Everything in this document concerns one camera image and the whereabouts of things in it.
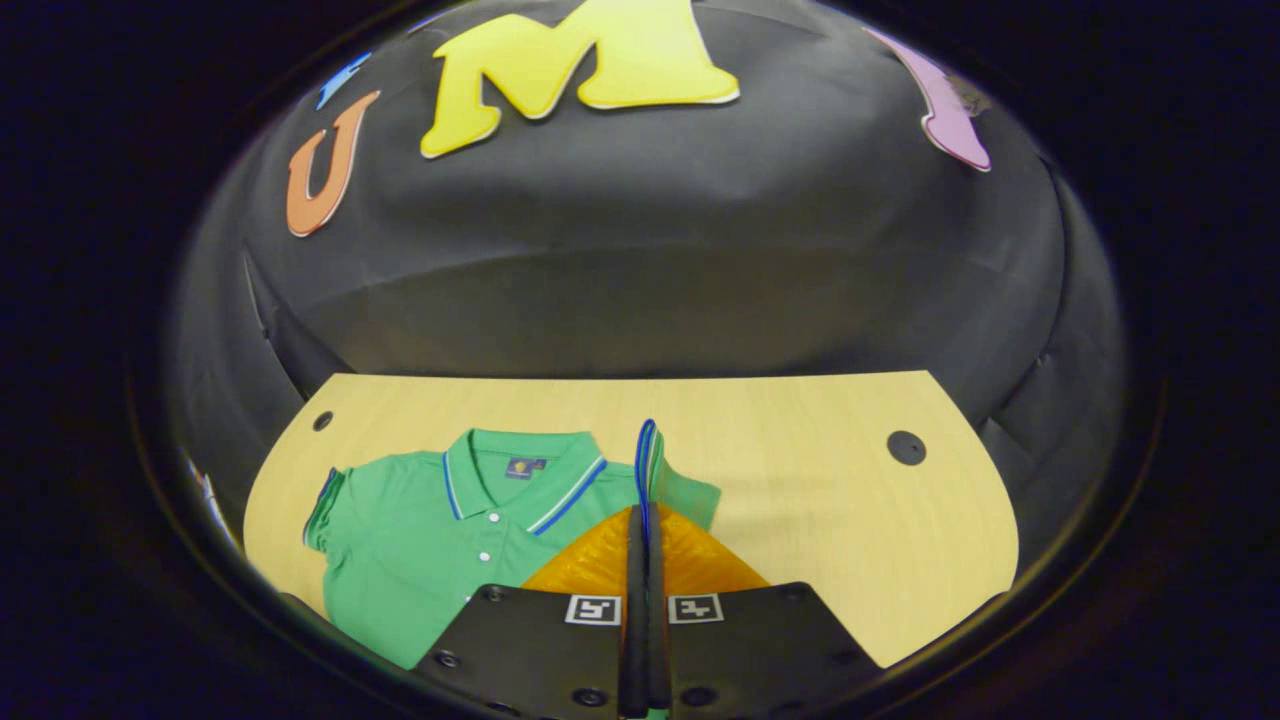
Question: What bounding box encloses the green T-shirt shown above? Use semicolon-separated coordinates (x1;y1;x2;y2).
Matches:
303;418;723;671

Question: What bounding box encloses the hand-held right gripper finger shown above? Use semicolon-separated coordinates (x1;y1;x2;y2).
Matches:
646;503;887;720
413;505;649;720

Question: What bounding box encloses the black backdrop cloth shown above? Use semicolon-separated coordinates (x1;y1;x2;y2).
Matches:
165;0;1126;601

